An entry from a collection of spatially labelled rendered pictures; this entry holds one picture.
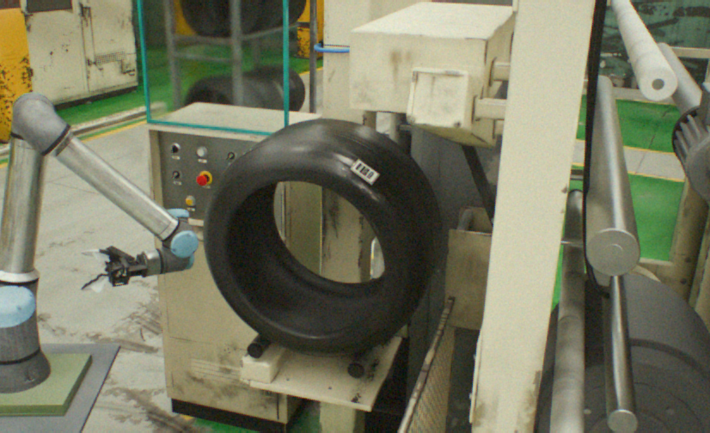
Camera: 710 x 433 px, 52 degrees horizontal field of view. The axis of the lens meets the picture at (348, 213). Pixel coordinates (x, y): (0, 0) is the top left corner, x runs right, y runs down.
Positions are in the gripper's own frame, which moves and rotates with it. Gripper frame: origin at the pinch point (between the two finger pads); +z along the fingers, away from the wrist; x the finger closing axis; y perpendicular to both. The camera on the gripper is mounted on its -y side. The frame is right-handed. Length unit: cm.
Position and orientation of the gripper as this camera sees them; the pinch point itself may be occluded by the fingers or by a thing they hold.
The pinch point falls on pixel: (80, 270)
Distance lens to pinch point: 251.3
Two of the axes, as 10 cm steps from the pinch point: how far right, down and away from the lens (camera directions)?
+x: -1.9, 8.4, 5.0
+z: -8.4, 1.2, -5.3
